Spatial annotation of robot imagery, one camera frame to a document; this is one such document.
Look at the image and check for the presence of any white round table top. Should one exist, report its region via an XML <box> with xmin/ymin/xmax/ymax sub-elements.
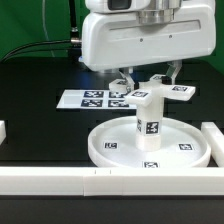
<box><xmin>88</xmin><ymin>116</ymin><xmax>211</xmax><ymax>168</ymax></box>

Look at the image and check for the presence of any black vertical cable connector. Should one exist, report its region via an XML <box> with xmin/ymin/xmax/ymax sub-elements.
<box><xmin>68</xmin><ymin>0</ymin><xmax>79</xmax><ymax>37</ymax></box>

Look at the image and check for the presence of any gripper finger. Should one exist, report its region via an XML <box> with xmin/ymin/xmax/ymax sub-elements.
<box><xmin>119</xmin><ymin>67</ymin><xmax>134</xmax><ymax>92</ymax></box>
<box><xmin>166</xmin><ymin>60</ymin><xmax>182</xmax><ymax>84</ymax></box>

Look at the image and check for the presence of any white front fence bar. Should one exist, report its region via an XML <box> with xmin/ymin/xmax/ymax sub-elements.
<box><xmin>0</xmin><ymin>167</ymin><xmax>224</xmax><ymax>196</ymax></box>

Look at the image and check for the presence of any white fence bar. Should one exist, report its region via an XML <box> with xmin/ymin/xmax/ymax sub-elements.
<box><xmin>0</xmin><ymin>120</ymin><xmax>6</xmax><ymax>145</ymax></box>
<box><xmin>201</xmin><ymin>122</ymin><xmax>224</xmax><ymax>168</ymax></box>
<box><xmin>0</xmin><ymin>167</ymin><xmax>224</xmax><ymax>196</ymax></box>

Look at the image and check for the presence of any white marker plate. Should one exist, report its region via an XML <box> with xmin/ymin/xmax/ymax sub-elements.
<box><xmin>57</xmin><ymin>90</ymin><xmax>136</xmax><ymax>110</ymax></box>

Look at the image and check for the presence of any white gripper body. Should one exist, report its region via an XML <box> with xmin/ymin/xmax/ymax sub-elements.
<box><xmin>82</xmin><ymin>3</ymin><xmax>216</xmax><ymax>71</ymax></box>

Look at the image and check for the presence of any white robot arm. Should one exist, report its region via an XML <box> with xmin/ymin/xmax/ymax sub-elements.
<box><xmin>82</xmin><ymin>0</ymin><xmax>216</xmax><ymax>93</ymax></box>

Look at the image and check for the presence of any white cross-shaped table base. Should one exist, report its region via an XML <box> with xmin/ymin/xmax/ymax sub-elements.
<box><xmin>109</xmin><ymin>74</ymin><xmax>196</xmax><ymax>107</ymax></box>

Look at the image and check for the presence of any white right fence bar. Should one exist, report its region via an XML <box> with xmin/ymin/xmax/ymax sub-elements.
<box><xmin>201</xmin><ymin>122</ymin><xmax>224</xmax><ymax>168</ymax></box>

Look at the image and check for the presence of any black cable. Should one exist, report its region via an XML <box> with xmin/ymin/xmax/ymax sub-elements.
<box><xmin>0</xmin><ymin>38</ymin><xmax>84</xmax><ymax>63</ymax></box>

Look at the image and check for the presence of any white left fence bar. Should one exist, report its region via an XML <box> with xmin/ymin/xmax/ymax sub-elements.
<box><xmin>0</xmin><ymin>120</ymin><xmax>6</xmax><ymax>145</ymax></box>

